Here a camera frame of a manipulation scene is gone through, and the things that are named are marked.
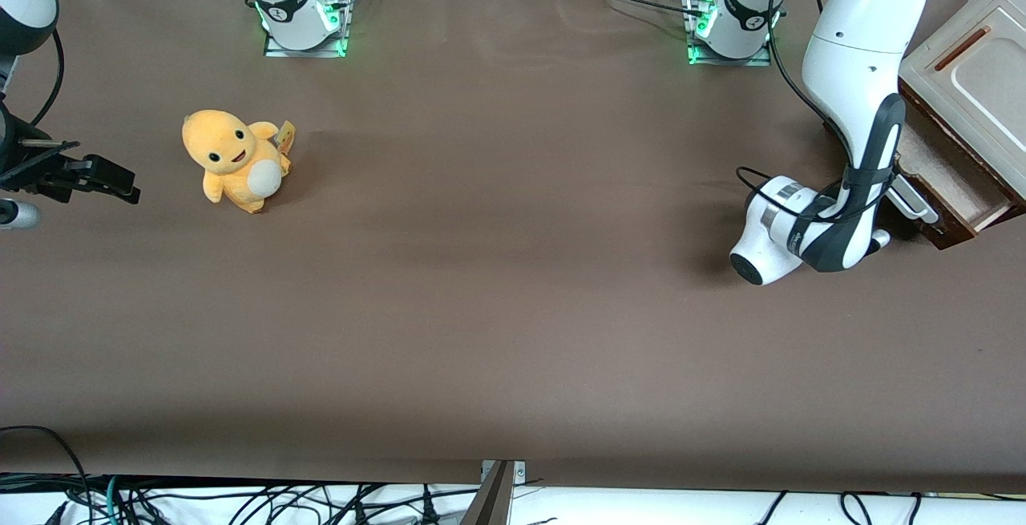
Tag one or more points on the silver metal bracket plate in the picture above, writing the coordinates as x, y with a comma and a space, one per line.
519, 470

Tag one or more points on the yellow paper plush tag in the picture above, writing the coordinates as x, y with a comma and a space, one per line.
286, 134

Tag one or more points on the brown table cover sheet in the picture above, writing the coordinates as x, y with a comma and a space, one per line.
513, 268

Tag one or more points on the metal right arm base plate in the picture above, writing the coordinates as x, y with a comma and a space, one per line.
321, 53

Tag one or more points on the yellow plush toy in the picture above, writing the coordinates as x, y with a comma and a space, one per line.
232, 156

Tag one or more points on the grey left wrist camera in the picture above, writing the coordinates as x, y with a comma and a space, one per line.
880, 239

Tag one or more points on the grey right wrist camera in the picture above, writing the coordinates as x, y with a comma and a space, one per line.
16, 215

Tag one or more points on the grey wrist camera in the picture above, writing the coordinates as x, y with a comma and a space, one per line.
880, 239
16, 215

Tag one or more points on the dark brown wooden drawer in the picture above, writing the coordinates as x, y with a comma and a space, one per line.
954, 172

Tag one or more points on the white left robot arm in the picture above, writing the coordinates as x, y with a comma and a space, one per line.
850, 52

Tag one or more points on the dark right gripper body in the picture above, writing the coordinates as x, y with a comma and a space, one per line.
24, 167

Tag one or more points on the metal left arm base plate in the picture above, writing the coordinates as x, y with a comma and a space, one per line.
753, 61

